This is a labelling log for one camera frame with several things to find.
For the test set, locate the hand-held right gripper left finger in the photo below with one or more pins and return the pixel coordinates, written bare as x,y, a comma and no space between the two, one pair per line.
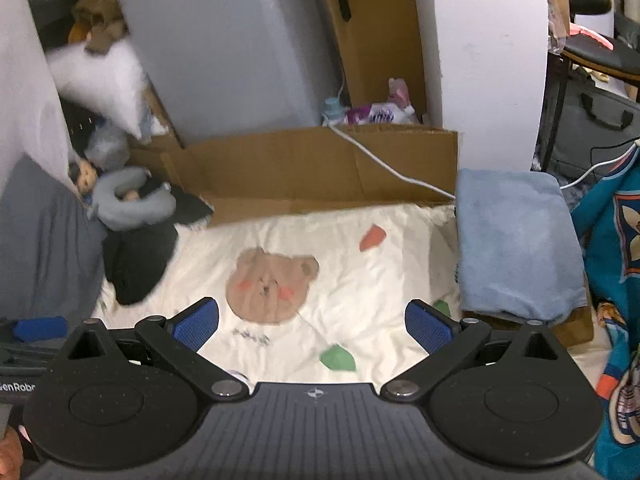
195,327

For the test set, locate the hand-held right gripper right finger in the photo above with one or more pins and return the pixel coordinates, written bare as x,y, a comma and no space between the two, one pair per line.
427,327

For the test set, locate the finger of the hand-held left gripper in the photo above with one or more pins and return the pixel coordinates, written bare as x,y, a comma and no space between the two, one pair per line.
40,329

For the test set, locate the light blue jeans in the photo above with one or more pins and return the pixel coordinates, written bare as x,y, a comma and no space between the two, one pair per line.
515,240

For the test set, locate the black cloth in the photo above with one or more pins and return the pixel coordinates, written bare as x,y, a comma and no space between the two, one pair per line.
140,260

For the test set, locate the grey blanket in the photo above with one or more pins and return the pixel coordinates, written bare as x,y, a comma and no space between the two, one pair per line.
45,240

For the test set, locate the cream bear-print bed sheet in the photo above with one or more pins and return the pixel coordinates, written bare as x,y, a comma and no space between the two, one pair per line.
350,270

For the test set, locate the grey neck pillow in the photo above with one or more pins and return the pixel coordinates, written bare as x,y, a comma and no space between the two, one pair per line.
120,210

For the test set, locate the brown folded cloth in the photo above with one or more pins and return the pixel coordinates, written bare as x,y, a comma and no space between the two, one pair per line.
575,331

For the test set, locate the dark-haired doll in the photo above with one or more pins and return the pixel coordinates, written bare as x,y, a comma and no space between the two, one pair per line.
85,175

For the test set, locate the flattened cardboard sheet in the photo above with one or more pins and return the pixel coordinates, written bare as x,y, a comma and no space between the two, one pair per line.
300,170

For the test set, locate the teal printed cloth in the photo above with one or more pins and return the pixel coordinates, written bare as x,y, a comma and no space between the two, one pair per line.
615,285

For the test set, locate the pale blue bottle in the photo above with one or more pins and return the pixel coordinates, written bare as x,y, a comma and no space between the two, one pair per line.
331,109

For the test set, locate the white pillow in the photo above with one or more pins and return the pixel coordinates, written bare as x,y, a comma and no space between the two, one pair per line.
100,85

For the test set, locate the grey duffel bag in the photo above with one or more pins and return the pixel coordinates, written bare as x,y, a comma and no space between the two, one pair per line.
595,130

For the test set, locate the tall cardboard box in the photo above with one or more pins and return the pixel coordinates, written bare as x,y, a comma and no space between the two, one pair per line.
390,35

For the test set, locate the brown plush toy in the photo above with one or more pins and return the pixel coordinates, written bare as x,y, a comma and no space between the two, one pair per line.
105,20

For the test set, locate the black office chair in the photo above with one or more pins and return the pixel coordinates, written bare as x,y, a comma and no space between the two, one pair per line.
600,55

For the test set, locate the pink cloth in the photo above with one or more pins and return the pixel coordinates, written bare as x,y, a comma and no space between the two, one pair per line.
592,34

